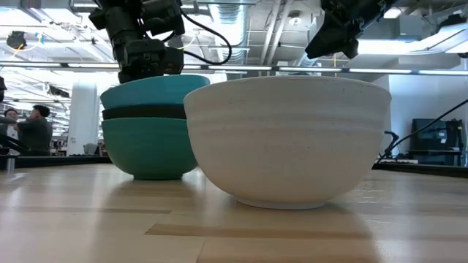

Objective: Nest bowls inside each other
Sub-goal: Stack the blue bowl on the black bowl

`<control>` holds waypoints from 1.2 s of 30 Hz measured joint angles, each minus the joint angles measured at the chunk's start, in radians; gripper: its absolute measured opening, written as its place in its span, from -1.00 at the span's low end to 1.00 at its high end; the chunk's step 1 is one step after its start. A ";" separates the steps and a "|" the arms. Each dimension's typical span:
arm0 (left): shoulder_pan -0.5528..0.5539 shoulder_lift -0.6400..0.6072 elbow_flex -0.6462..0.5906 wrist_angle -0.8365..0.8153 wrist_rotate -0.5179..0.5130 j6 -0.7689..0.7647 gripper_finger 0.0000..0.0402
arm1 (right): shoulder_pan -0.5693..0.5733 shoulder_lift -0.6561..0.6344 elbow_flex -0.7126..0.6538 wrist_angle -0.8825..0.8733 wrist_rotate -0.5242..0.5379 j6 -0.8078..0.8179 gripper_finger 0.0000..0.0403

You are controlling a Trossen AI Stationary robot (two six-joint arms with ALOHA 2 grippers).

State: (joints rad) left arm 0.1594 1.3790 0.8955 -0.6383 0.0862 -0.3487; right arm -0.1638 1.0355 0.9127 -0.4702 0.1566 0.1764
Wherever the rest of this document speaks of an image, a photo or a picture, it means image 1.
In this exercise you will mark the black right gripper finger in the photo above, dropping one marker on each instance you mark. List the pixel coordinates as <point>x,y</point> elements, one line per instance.
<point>321,40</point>
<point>351,49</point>

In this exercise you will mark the blue bowl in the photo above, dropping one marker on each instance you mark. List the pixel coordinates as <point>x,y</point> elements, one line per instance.
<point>153,91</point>

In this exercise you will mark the black bowl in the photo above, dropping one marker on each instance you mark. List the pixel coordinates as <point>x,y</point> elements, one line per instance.
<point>144,112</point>

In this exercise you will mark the teal green bowl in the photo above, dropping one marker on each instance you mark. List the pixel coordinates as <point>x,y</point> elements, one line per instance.
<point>148,149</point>

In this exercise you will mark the white bowl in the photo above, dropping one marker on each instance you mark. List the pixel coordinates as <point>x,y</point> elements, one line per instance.
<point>287,142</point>

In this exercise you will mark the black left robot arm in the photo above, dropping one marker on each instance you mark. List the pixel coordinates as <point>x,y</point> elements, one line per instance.
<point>117,18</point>

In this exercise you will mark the white pillar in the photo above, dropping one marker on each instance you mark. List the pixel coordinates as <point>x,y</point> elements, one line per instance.
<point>83,117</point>

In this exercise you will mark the black equipment cabinet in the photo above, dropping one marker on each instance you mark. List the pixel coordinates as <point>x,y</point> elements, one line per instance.
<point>437,140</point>

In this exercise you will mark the black ceiling fixture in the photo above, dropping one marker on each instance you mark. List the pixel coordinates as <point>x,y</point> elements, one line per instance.
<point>16,39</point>

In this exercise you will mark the person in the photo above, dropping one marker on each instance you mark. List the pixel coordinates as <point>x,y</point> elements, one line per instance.
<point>36,133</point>
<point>10,122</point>

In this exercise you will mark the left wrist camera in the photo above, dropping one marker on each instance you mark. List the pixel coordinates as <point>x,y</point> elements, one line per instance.
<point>162,16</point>

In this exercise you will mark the silver ventilation duct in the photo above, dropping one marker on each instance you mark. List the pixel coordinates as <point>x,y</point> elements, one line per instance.
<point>232,29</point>

